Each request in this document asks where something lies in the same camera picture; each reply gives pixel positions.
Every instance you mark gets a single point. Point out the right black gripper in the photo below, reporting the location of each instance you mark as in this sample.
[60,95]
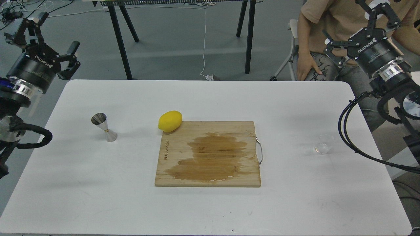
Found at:
[374,50]

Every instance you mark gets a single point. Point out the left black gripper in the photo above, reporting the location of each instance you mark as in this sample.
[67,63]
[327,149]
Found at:
[35,65]

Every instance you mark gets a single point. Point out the steel double jigger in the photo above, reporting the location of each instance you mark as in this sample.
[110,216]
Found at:
[100,120]

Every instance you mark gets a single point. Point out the clear plastic measuring cup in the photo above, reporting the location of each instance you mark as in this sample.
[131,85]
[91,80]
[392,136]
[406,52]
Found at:
[324,143]

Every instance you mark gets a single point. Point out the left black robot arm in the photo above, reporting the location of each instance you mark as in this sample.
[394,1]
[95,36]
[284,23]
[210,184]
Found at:
[15,133]

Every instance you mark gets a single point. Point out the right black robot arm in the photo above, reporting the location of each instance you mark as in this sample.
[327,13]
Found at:
[398,104]

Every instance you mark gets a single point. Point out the person's right hand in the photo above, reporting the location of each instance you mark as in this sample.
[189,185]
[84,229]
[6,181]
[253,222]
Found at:
[305,64]

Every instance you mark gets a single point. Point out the seated person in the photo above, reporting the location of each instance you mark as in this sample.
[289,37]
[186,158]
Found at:
[346,40]

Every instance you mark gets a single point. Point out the yellow lemon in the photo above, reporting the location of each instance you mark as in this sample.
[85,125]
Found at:
[170,121]

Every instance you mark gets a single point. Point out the wooden cutting board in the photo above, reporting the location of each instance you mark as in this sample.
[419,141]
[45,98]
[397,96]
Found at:
[209,154]

